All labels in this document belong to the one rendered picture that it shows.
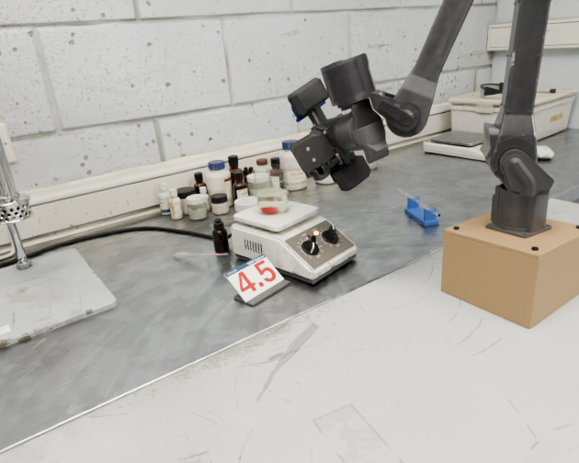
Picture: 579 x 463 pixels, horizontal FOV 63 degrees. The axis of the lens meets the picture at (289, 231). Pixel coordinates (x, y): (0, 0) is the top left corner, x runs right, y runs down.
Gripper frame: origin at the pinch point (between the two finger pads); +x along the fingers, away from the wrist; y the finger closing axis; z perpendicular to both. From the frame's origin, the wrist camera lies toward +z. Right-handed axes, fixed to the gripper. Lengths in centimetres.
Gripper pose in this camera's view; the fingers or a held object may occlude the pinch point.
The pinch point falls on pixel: (318, 138)
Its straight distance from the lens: 84.6
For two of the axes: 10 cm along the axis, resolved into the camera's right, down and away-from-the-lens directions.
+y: 5.2, 8.0, 2.9
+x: -3.6, -1.0, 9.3
